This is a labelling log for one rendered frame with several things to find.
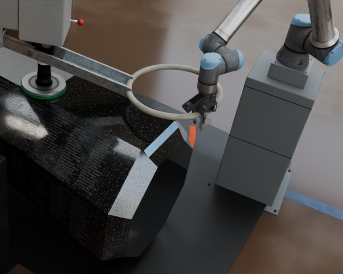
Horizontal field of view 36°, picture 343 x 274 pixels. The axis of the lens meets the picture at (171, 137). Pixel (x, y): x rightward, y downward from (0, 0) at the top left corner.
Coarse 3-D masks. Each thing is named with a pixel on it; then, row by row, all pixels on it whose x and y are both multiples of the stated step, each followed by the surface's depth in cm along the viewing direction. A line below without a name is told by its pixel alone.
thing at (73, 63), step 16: (16, 32) 253; (16, 48) 246; (32, 48) 246; (64, 48) 258; (48, 64) 251; (64, 64) 251; (80, 64) 262; (96, 64) 263; (96, 80) 256; (112, 80) 256
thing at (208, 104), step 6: (198, 90) 243; (216, 90) 244; (210, 96) 246; (204, 102) 245; (210, 102) 246; (216, 102) 247; (198, 108) 247; (204, 108) 245; (210, 108) 248; (216, 108) 249
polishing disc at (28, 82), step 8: (32, 72) 269; (24, 80) 262; (32, 80) 264; (56, 80) 267; (64, 80) 268; (24, 88) 258; (32, 88) 258; (40, 88) 260; (48, 88) 261; (56, 88) 262; (64, 88) 264
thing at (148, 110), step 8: (160, 64) 282; (168, 64) 282; (176, 64) 283; (136, 72) 273; (144, 72) 277; (192, 72) 282; (128, 80) 267; (128, 96) 257; (136, 104) 252; (144, 112) 250; (152, 112) 247; (160, 112) 247
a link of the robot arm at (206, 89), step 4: (200, 84) 238; (216, 84) 239; (200, 88) 239; (204, 88) 238; (208, 88) 238; (212, 88) 238; (216, 88) 241; (204, 92) 239; (208, 92) 239; (212, 92) 240
